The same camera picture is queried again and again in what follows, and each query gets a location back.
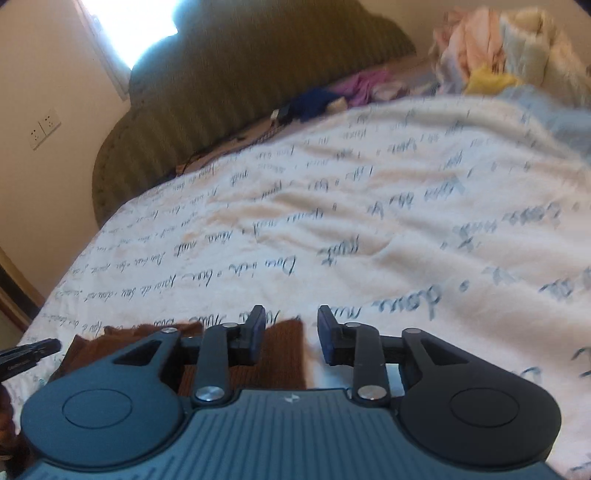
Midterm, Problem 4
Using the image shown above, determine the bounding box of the green upholstered headboard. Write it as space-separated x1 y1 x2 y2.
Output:
91 0 419 228

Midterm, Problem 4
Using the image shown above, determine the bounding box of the yellow cloth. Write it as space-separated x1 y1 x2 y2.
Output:
464 65 523 96

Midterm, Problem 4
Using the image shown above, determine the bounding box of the pink clothes pile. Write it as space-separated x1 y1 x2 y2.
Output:
431 9 505 89

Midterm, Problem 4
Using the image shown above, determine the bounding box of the purple cloth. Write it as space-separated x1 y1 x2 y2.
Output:
332 69 403 105

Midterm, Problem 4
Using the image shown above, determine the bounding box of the white script printed blanket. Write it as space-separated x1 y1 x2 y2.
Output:
14 88 591 476

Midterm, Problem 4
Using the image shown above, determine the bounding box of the bright window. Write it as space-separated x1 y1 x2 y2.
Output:
76 0 205 101

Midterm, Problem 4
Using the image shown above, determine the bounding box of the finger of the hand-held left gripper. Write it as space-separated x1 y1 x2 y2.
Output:
0 338 62 382

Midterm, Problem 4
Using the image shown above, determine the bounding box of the wooden bedside furniture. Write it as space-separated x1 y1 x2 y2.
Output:
0 247 47 334

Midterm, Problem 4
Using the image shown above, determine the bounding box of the blue cloth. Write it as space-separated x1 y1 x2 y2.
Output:
288 88 345 122

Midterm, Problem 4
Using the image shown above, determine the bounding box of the white wall socket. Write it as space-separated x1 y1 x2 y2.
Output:
28 108 62 151

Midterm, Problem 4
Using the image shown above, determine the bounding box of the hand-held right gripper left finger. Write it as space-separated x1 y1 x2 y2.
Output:
111 305 267 408

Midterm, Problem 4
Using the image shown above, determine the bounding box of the light blue blanket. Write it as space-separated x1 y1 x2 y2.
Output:
501 85 591 158

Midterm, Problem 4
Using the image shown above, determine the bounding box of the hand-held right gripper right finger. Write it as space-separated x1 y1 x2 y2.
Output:
316 305 464 408

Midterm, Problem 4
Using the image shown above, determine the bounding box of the brown knit sweater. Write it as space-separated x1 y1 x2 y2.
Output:
58 318 308 398

